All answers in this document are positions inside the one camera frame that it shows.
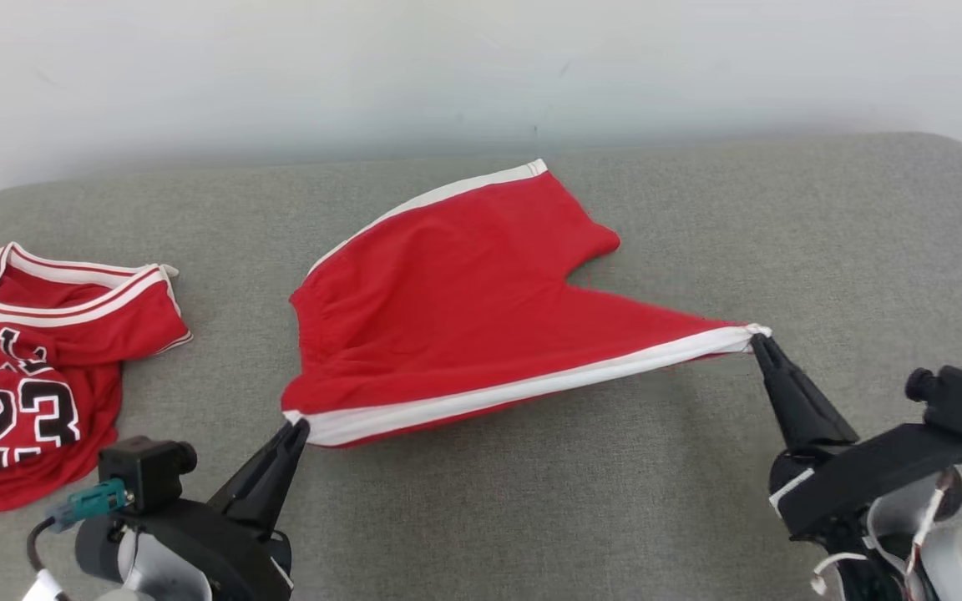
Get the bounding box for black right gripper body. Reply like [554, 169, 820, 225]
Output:
[768, 423, 962, 540]

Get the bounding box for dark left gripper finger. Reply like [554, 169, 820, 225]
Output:
[256, 420, 312, 538]
[208, 420, 303, 523]

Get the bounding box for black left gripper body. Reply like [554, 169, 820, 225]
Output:
[118, 498, 295, 601]

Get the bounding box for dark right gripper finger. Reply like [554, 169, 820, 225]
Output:
[749, 333, 817, 457]
[760, 333, 860, 448]

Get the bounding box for red shorts with white stripe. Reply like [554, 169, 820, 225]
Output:
[281, 159, 772, 449]

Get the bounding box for red basketball jersey number 23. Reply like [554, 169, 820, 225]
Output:
[0, 242, 194, 513]

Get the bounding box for grey fabric sofa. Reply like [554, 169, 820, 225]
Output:
[0, 132, 962, 601]

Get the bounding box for thin red white wire bundle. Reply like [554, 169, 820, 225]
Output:
[811, 467, 949, 601]

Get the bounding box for teal left camera connector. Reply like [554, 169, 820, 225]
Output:
[45, 480, 135, 533]

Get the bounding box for white paper cable tag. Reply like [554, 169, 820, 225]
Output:
[20, 569, 66, 601]

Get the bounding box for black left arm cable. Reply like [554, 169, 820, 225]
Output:
[26, 516, 73, 601]

